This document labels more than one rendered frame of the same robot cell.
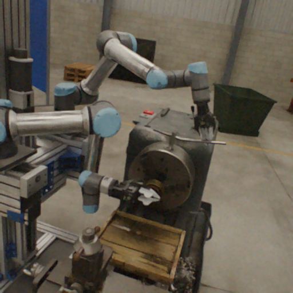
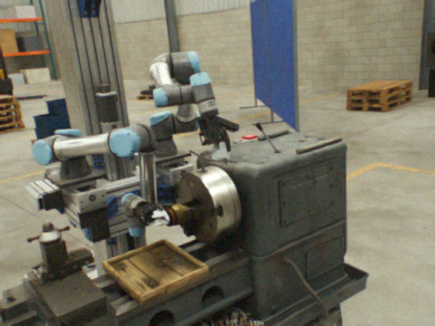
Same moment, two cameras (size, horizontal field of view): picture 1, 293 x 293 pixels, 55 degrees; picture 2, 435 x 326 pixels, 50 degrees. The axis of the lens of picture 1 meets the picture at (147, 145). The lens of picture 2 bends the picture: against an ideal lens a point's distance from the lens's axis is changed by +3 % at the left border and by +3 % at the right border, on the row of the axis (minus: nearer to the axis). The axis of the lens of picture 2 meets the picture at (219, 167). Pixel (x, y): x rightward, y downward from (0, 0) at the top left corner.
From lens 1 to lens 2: 1.38 m
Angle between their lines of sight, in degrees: 40
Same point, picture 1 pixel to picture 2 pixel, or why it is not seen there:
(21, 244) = not seen: hidden behind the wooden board
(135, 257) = (136, 277)
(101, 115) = (113, 136)
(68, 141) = (161, 171)
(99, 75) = not seen: hidden behind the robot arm
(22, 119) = (64, 143)
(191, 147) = (238, 171)
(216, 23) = not seen: outside the picture
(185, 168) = (208, 192)
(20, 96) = (106, 127)
